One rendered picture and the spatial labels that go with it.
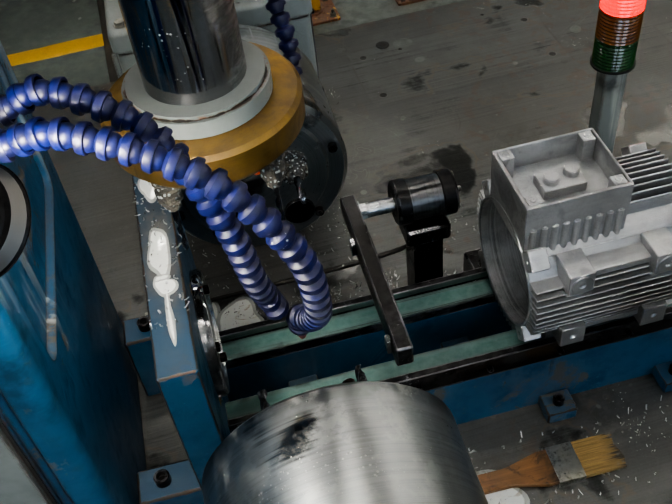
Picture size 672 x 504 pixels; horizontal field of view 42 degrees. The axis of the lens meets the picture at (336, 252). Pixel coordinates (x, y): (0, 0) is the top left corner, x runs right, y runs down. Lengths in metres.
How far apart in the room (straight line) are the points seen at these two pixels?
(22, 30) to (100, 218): 2.30
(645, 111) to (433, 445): 1.00
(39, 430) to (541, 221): 0.53
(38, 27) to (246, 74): 3.01
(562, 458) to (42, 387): 0.64
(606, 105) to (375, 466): 0.79
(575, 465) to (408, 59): 0.91
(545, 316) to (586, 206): 0.13
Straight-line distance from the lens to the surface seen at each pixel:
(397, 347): 0.94
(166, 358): 0.83
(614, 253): 1.00
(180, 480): 1.02
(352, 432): 0.73
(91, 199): 1.55
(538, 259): 0.95
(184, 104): 0.74
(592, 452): 1.15
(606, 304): 1.03
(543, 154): 1.02
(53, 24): 3.73
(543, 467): 1.13
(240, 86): 0.75
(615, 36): 1.28
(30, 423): 0.80
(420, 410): 0.77
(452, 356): 1.07
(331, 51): 1.78
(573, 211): 0.95
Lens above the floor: 1.78
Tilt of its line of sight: 46 degrees down
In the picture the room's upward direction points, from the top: 7 degrees counter-clockwise
